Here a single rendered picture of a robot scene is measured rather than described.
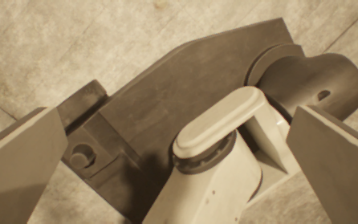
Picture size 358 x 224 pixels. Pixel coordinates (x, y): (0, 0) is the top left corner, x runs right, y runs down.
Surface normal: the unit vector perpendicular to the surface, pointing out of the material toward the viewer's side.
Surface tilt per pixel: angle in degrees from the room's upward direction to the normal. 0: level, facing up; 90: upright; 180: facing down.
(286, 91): 64
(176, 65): 0
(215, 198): 45
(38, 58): 0
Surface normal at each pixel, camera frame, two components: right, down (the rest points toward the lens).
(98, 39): 0.15, 0.29
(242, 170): 0.55, -0.05
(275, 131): -0.08, -0.04
